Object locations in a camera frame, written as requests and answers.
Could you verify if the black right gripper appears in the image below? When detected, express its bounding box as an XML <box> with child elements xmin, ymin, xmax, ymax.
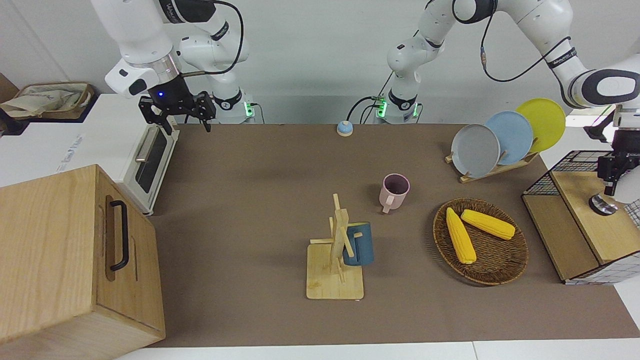
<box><xmin>139</xmin><ymin>75</ymin><xmax>217</xmax><ymax>135</ymax></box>

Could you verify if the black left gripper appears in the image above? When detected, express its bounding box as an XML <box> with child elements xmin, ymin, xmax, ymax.
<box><xmin>598</xmin><ymin>131</ymin><xmax>640</xmax><ymax>197</ymax></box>

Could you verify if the white thermos cup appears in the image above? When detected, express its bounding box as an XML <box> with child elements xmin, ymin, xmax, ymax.
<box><xmin>588</xmin><ymin>167</ymin><xmax>640</xmax><ymax>217</ymax></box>

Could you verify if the pink ceramic mug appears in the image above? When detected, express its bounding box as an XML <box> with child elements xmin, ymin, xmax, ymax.
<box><xmin>378</xmin><ymin>173</ymin><xmax>411</xmax><ymax>214</ymax></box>

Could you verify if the wooden stepped shelf insert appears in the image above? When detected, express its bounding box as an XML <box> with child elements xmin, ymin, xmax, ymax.
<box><xmin>522</xmin><ymin>170</ymin><xmax>640</xmax><ymax>282</ymax></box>

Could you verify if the yellow plate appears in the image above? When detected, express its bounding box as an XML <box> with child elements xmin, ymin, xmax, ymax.
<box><xmin>515</xmin><ymin>98</ymin><xmax>566</xmax><ymax>154</ymax></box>

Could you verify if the brown table mat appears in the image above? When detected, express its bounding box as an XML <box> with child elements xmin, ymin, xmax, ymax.
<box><xmin>147</xmin><ymin>123</ymin><xmax>640</xmax><ymax>348</ymax></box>

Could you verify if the light blue plate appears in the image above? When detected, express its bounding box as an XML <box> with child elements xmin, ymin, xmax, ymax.
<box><xmin>484</xmin><ymin>110</ymin><xmax>534</xmax><ymax>167</ymax></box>

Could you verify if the brown cardboard tray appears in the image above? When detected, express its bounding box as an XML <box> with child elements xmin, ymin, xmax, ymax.
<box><xmin>14</xmin><ymin>81</ymin><xmax>96</xmax><ymax>121</ymax></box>

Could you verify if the wooden plate rack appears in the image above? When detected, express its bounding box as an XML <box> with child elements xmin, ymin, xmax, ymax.
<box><xmin>445</xmin><ymin>150</ymin><xmax>541</xmax><ymax>184</ymax></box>

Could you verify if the white toaster oven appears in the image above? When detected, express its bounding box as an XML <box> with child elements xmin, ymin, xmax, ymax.
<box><xmin>0</xmin><ymin>93</ymin><xmax>180</xmax><ymax>216</ymax></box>

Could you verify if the yellow corn cob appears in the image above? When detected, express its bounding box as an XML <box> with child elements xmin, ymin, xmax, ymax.
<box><xmin>445</xmin><ymin>207</ymin><xmax>477</xmax><ymax>265</ymax></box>
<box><xmin>460</xmin><ymin>209</ymin><xmax>516</xmax><ymax>241</ymax></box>

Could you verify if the brown wicker basket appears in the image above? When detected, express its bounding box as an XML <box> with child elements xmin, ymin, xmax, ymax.
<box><xmin>432</xmin><ymin>197</ymin><xmax>530</xmax><ymax>287</ymax></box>

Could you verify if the grey plate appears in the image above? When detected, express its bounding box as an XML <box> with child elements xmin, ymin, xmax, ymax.
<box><xmin>451</xmin><ymin>124</ymin><xmax>501</xmax><ymax>178</ymax></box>

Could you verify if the beige cloth bag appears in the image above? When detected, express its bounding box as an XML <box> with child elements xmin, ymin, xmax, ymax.
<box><xmin>0</xmin><ymin>84</ymin><xmax>88</xmax><ymax>120</ymax></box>

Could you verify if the wooden cabinet box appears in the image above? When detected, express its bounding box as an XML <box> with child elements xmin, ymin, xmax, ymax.
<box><xmin>0</xmin><ymin>164</ymin><xmax>166</xmax><ymax>360</ymax></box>

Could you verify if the dark blue ceramic mug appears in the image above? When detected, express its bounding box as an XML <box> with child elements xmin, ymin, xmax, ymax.
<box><xmin>342</xmin><ymin>222</ymin><xmax>375</xmax><ymax>267</ymax></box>

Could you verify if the wooden mug tree rack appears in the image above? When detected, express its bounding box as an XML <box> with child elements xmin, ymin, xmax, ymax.
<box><xmin>306</xmin><ymin>194</ymin><xmax>365</xmax><ymax>301</ymax></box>

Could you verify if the black right base cable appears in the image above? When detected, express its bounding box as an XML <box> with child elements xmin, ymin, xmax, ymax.
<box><xmin>192</xmin><ymin>94</ymin><xmax>266</xmax><ymax>125</ymax></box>

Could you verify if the black base cable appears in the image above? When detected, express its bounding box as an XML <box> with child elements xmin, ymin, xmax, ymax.
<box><xmin>192</xmin><ymin>94</ymin><xmax>266</xmax><ymax>125</ymax></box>
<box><xmin>346</xmin><ymin>70</ymin><xmax>396</xmax><ymax>125</ymax></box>

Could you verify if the wire and wood shelf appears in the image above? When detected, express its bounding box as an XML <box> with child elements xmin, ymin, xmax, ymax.
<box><xmin>521</xmin><ymin>150</ymin><xmax>640</xmax><ymax>286</ymax></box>

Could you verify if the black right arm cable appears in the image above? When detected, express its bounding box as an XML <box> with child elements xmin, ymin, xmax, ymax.
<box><xmin>180</xmin><ymin>0</ymin><xmax>246</xmax><ymax>78</ymax></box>

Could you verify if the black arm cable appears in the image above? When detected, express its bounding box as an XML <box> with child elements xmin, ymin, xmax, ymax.
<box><xmin>180</xmin><ymin>0</ymin><xmax>246</xmax><ymax>78</ymax></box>
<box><xmin>480</xmin><ymin>10</ymin><xmax>573</xmax><ymax>108</ymax></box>

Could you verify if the black cabinet handle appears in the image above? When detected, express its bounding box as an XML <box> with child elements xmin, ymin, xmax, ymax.
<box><xmin>109</xmin><ymin>200</ymin><xmax>130</xmax><ymax>272</ymax></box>

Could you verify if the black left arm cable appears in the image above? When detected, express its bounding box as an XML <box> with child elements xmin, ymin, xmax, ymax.
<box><xmin>480</xmin><ymin>10</ymin><xmax>573</xmax><ymax>108</ymax></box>

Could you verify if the black left base cable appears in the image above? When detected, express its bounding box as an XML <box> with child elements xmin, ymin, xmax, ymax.
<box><xmin>346</xmin><ymin>70</ymin><xmax>396</xmax><ymax>125</ymax></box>

